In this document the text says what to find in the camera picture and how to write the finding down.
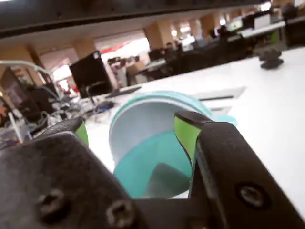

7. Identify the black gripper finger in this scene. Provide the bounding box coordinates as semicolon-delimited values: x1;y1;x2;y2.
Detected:
0;116;143;229
173;110;305;229

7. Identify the teal whale-shaped bin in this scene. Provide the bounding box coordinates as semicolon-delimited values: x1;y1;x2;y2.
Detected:
108;90;239;200

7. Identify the black computer monitor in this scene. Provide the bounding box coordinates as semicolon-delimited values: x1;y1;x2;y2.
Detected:
69;50;114;98

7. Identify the black keyboard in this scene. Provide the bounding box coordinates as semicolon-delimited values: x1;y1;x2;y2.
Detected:
104;86;142;99

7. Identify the white curved pipe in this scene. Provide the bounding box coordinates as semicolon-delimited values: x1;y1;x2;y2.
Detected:
0;60;60;96

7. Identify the black lumpy object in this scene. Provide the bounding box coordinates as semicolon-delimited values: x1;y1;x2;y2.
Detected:
258;47;285;70

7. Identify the silver table cable hatch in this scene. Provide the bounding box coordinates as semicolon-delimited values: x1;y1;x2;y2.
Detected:
209;105;234;115
194;86;246;101

